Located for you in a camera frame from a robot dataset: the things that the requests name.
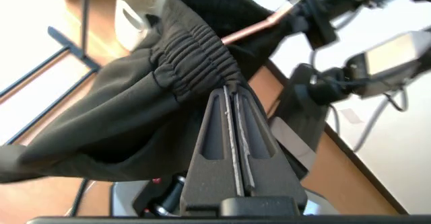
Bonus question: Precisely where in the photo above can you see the pink clothes hanger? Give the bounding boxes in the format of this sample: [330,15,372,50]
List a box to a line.
[220,2,299,46]

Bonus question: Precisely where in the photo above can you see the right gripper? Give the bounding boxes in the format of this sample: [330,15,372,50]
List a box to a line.
[281,0,417,50]

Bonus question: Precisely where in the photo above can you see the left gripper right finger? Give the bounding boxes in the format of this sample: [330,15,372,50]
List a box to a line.
[235,86,309,215]

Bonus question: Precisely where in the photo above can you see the black shorts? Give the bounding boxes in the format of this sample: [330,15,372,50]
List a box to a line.
[0,0,306,184]

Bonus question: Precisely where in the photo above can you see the black clothes rack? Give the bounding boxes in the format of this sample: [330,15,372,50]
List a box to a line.
[0,0,102,146]

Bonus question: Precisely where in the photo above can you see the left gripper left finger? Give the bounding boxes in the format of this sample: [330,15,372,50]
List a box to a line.
[180,85,244,217]

